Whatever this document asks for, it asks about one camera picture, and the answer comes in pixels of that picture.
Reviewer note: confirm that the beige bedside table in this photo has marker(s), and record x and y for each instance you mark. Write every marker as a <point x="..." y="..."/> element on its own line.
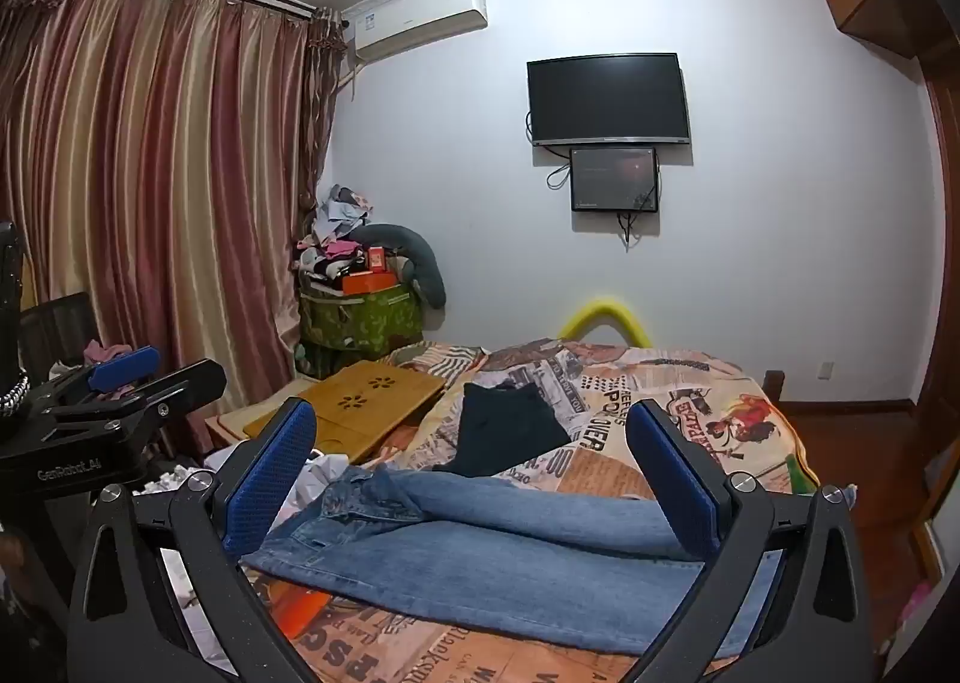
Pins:
<point x="236" y="420"/>

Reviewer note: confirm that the small red box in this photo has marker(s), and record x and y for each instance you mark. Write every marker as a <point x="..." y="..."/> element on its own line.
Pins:
<point x="376" y="260"/>

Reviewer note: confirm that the pink cloth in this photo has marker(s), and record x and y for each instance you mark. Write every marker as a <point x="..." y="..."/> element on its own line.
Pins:
<point x="105" y="351"/>

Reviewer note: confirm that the printed blanket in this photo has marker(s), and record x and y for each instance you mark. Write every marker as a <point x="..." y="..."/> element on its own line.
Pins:
<point x="600" y="413"/>

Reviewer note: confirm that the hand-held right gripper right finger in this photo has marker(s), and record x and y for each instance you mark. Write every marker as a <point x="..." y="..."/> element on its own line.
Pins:
<point x="675" y="480"/>

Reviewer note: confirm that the striped pink curtain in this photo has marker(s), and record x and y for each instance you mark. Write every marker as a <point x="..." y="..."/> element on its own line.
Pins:
<point x="165" y="188"/>

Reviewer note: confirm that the blue denim pants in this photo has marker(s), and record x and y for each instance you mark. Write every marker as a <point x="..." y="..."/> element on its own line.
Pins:
<point x="495" y="548"/>

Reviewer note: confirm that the dark folded garment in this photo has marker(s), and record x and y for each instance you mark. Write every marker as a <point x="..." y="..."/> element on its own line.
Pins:
<point x="502" y="432"/>

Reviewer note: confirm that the orange box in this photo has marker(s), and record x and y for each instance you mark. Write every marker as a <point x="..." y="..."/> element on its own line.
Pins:
<point x="371" y="283"/>

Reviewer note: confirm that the black chair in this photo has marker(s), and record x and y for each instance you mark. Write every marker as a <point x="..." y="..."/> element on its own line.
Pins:
<point x="56" y="330"/>

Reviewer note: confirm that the wooden door frame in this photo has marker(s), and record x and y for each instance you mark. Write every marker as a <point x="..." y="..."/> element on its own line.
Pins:
<point x="941" y="240"/>

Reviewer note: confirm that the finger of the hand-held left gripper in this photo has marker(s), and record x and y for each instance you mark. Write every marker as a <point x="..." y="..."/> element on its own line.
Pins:
<point x="187" y="383"/>
<point x="124" y="364"/>

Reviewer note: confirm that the wooden bed frame corner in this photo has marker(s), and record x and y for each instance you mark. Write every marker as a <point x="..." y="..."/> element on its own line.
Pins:
<point x="775" y="383"/>

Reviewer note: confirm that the wooden lap desk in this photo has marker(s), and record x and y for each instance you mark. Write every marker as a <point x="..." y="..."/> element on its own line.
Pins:
<point x="360" y="398"/>

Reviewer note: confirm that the white crumpled cloth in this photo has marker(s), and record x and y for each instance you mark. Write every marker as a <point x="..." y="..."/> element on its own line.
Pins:
<point x="319" y="477"/>

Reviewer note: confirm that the black wall television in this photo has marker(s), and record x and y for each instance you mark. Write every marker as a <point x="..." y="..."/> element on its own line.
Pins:
<point x="607" y="98"/>

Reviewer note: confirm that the white wall socket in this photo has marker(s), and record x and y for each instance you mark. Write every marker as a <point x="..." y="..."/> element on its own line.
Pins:
<point x="826" y="369"/>

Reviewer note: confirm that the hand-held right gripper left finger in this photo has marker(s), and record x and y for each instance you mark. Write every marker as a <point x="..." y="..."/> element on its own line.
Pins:
<point x="270" y="480"/>

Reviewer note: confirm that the pile of mixed clothes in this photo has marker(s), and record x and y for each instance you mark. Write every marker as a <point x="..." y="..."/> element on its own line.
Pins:
<point x="330" y="240"/>

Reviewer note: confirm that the white air conditioner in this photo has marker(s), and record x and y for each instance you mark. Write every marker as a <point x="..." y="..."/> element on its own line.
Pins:
<point x="416" y="15"/>

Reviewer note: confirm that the green fabric storage box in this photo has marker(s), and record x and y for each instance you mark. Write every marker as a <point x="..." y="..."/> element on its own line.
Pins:
<point x="360" y="319"/>

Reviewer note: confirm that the yellow foam noodle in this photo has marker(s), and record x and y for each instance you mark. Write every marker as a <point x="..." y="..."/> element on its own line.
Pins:
<point x="600" y="314"/>

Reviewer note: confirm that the grey long pillow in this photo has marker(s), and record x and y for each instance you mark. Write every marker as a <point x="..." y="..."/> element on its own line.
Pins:
<point x="427" y="263"/>

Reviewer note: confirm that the small black monitor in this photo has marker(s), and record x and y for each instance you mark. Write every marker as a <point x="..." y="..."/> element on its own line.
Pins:
<point x="615" y="179"/>

